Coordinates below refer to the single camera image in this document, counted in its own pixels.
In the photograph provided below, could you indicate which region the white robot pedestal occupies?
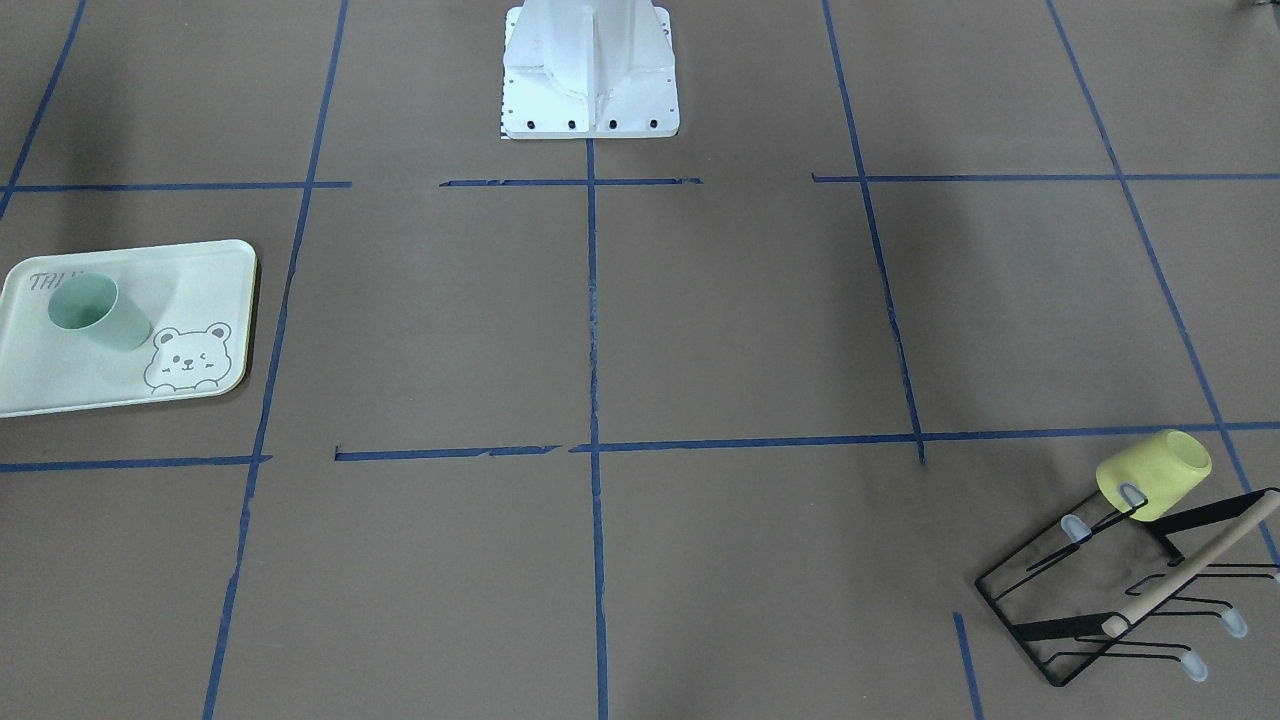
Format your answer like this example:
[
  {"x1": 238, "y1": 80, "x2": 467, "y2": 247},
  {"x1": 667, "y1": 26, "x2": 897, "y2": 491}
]
[{"x1": 500, "y1": 1, "x2": 681, "y2": 140}]

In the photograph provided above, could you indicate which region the cream bear tray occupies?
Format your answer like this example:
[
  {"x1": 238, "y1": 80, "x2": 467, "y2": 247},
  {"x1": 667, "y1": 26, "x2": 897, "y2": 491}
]
[{"x1": 1, "y1": 240, "x2": 259, "y2": 418}]

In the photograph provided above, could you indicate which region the black wire cup rack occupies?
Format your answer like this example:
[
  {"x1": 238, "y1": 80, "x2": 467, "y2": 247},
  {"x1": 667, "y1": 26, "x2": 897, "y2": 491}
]
[{"x1": 974, "y1": 487, "x2": 1277, "y2": 688}]

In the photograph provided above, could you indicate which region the green cup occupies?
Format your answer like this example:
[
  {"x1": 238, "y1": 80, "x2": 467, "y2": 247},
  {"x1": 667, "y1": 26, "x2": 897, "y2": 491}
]
[{"x1": 47, "y1": 272, "x2": 152, "y2": 352}]

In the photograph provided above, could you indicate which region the yellow cup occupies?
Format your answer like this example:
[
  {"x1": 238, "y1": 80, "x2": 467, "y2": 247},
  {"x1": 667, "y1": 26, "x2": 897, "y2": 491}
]
[{"x1": 1094, "y1": 429, "x2": 1212, "y2": 521}]

